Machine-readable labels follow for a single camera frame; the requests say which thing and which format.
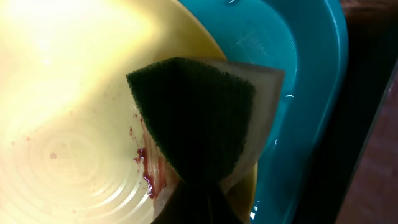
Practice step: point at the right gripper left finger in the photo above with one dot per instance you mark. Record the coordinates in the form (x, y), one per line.
(181, 208)

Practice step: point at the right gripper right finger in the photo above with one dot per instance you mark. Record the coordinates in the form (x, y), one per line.
(219, 210)

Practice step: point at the green and yellow sponge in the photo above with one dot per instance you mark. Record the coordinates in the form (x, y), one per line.
(210, 118)

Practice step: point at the yellow-green plate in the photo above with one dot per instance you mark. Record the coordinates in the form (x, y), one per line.
(70, 130)

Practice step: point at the teal plastic tray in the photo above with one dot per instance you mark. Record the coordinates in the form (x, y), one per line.
(308, 39)

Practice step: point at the black water tray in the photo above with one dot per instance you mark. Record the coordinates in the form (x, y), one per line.
(372, 32)

